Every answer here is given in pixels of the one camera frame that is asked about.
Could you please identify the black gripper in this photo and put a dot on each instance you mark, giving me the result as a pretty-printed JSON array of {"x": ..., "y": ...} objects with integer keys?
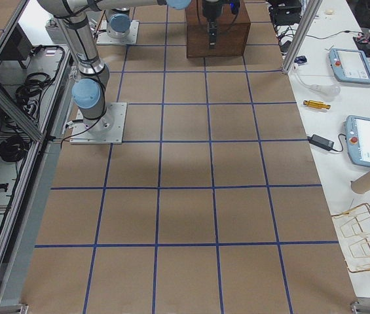
[{"x": 210, "y": 10}]

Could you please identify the dark wooden drawer cabinet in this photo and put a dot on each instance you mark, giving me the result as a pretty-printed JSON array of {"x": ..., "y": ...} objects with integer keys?
[{"x": 233, "y": 28}]

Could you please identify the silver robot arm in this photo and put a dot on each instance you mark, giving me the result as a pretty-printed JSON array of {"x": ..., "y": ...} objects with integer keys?
[
  {"x": 89, "y": 92},
  {"x": 118, "y": 22}
]

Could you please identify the blue computer mouse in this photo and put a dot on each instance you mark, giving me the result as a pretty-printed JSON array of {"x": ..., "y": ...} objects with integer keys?
[{"x": 300, "y": 59}]

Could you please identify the clear light bulb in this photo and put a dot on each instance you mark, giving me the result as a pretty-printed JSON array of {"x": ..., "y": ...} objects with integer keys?
[{"x": 326, "y": 90}]

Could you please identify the far teach pendant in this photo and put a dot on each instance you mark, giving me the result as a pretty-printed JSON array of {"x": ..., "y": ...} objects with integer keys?
[{"x": 350, "y": 66}]

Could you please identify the teach pendant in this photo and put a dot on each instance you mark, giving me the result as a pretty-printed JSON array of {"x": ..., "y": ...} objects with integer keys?
[
  {"x": 350, "y": 66},
  {"x": 358, "y": 139}
]

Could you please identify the black power adapter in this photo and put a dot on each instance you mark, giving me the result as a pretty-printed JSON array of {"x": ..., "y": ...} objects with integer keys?
[{"x": 320, "y": 142}]

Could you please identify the near teach pendant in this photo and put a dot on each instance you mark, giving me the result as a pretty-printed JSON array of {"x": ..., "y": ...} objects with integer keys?
[{"x": 358, "y": 139}]

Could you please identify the aluminium frame post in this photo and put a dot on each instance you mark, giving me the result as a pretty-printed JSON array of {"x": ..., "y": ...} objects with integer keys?
[{"x": 300, "y": 34}]

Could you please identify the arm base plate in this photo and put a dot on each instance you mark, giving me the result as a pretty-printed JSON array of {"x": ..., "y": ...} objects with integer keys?
[
  {"x": 116, "y": 38},
  {"x": 108, "y": 130}
]

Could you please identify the gold wire rack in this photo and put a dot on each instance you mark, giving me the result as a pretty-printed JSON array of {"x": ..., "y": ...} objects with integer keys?
[{"x": 353, "y": 230}]

